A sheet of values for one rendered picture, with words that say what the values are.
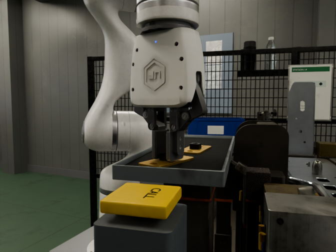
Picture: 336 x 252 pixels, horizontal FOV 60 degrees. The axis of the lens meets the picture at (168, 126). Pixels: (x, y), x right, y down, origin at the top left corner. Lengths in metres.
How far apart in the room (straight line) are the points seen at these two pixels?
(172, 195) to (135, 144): 0.58
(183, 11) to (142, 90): 0.11
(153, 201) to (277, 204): 0.21
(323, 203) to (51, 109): 5.13
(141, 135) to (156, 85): 0.46
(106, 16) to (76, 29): 4.32
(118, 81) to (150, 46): 0.43
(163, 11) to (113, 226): 0.25
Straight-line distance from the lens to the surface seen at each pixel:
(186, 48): 0.37
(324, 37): 3.53
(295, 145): 1.50
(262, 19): 3.90
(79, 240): 1.05
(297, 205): 0.43
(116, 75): 0.81
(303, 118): 1.50
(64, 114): 5.20
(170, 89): 0.37
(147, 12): 0.39
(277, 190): 0.59
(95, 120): 0.81
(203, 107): 0.37
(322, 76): 1.80
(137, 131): 0.83
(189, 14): 0.39
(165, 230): 0.25
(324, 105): 1.80
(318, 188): 0.94
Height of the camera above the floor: 1.24
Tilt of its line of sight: 4 degrees down
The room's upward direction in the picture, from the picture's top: straight up
